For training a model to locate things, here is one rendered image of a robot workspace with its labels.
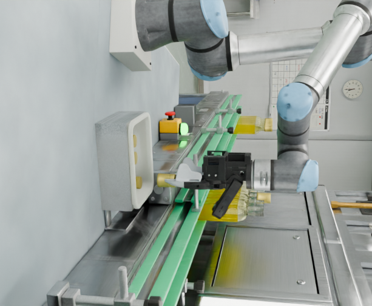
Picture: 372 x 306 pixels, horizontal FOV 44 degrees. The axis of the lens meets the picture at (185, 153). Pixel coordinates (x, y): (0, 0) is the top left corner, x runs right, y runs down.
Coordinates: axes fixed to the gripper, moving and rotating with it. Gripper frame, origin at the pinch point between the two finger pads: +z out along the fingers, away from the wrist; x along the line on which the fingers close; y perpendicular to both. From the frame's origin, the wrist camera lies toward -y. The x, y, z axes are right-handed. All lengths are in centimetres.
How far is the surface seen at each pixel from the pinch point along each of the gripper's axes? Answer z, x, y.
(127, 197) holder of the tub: 10.0, 5.9, -2.8
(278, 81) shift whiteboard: -34, -611, -25
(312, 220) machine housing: -40, -57, -31
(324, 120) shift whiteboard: -103, -612, -84
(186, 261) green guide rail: -3.4, 1.7, -21.0
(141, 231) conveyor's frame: 7.0, 5.2, -11.9
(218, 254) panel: -9.1, -20.1, -29.2
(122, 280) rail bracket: -4, 51, 0
